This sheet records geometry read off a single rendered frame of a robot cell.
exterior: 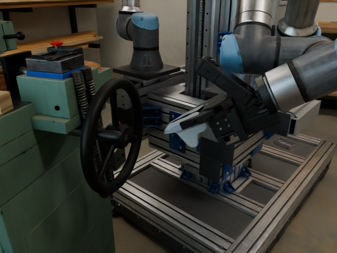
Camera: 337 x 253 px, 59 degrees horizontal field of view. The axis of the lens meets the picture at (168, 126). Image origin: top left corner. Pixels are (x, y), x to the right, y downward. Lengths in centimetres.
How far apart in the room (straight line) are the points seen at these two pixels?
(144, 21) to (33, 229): 88
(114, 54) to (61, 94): 403
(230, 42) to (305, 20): 41
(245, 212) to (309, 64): 104
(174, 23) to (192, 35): 287
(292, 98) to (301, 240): 127
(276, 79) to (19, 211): 63
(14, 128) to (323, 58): 62
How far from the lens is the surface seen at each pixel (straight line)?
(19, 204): 79
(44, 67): 72
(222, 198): 149
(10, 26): 87
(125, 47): 458
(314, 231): 180
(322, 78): 51
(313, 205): 198
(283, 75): 51
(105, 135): 62
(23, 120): 75
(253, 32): 61
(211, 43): 122
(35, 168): 80
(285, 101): 51
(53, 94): 72
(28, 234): 85
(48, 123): 73
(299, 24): 98
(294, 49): 60
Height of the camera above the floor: 114
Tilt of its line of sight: 25 degrees down
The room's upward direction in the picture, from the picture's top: straight up
